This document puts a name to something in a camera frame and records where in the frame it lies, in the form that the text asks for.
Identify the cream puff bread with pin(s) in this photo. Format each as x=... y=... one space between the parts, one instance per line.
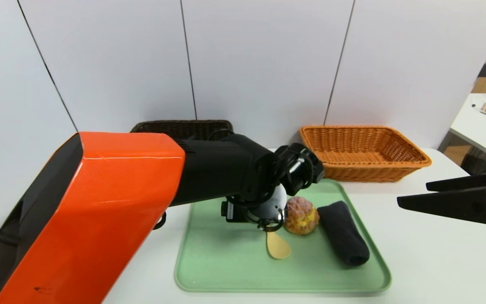
x=304 y=217

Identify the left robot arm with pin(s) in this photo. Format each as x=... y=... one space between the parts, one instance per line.
x=99 y=211

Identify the dark brown wicker basket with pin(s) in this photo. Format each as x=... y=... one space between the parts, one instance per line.
x=175 y=126

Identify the white side table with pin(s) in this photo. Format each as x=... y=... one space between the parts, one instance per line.
x=479 y=135

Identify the orange wicker basket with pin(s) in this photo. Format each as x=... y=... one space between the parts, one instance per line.
x=352 y=169

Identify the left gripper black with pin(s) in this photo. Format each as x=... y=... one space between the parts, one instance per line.
x=231 y=210

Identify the light green plastic tray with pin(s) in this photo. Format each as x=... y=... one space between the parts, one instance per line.
x=234 y=266

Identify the dark grey towel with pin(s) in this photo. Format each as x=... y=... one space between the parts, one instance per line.
x=344 y=236

